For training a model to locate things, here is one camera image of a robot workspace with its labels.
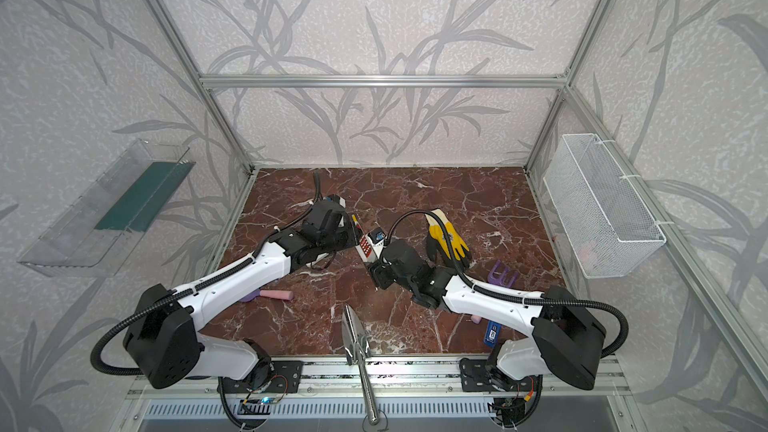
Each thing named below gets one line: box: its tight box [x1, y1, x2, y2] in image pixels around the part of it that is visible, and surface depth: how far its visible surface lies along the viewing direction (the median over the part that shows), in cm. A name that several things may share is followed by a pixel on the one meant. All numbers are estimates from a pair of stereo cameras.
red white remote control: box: [355, 228, 387, 263], surface depth 71 cm
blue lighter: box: [483, 320, 502, 348], surface depth 79 cm
